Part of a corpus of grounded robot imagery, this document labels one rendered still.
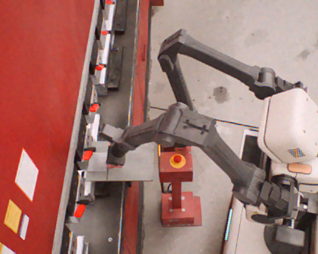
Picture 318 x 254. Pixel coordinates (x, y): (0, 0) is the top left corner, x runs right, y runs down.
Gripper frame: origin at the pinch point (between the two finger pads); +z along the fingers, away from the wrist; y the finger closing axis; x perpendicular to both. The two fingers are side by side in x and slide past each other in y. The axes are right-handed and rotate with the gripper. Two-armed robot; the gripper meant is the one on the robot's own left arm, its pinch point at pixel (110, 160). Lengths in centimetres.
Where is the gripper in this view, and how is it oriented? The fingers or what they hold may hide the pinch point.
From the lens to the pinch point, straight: 154.9
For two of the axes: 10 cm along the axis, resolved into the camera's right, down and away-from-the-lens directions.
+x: 9.1, 2.5, 3.3
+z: -4.1, 4.8, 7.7
